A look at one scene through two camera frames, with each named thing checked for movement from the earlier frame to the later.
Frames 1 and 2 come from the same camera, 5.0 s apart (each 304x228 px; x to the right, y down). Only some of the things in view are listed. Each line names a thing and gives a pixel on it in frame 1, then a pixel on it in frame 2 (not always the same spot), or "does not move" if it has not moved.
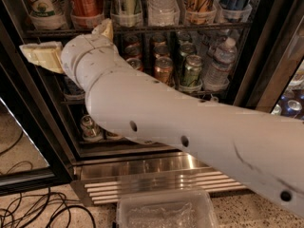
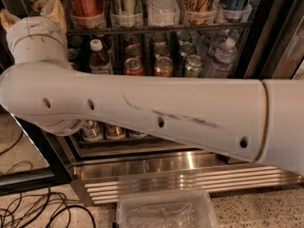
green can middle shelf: (191, 75) does not move
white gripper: (85, 50) -> (34, 28)
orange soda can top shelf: (87, 1) does not move
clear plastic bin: (165, 209) does not move
